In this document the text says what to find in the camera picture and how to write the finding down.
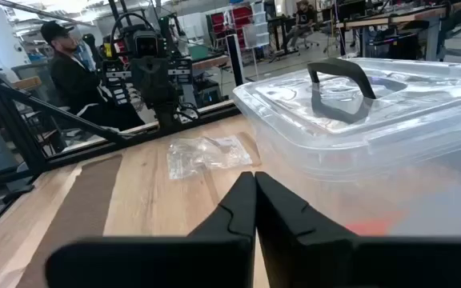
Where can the clear plastic drawer tower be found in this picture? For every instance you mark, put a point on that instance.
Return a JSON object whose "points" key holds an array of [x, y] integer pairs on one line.
{"points": [[256, 32]]}

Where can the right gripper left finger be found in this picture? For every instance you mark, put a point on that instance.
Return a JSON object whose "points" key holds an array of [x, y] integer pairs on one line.
{"points": [[174, 260]]}

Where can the black aluminium table frame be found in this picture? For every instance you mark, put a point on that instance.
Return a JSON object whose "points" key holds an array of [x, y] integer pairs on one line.
{"points": [[18, 132]]}

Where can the small wooden table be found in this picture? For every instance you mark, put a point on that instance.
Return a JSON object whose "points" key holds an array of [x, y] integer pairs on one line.
{"points": [[210, 62]]}

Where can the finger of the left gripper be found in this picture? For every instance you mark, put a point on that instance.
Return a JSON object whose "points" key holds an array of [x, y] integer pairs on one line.
{"points": [[141, 80], [160, 80]]}

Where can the brown elastic bandage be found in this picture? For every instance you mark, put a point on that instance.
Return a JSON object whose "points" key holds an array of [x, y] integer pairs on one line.
{"points": [[82, 200]]}

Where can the black floor pillar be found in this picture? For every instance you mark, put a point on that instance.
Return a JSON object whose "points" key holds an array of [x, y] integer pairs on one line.
{"points": [[235, 60]]}

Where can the clear plastic storage box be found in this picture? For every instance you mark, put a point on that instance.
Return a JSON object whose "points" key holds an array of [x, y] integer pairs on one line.
{"points": [[374, 132]]}

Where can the red shelf unit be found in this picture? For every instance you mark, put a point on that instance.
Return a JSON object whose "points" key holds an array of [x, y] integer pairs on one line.
{"points": [[240, 16]]}

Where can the person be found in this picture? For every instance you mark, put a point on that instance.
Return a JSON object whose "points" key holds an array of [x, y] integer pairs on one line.
{"points": [[74, 84], [304, 20]]}

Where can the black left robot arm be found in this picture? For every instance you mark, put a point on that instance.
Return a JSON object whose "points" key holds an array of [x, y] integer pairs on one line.
{"points": [[168, 116]]}

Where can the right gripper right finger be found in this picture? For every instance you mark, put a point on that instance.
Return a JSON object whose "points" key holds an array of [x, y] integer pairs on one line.
{"points": [[334, 260]]}

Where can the wooden top workbench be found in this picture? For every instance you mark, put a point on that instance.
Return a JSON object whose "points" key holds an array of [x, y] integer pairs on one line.
{"points": [[26, 83]]}

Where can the long wooden workbench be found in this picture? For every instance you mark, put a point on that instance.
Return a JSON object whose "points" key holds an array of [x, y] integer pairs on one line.
{"points": [[394, 18]]}

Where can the clear plastic bag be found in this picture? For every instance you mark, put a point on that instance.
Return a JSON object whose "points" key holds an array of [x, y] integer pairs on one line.
{"points": [[206, 156]]}

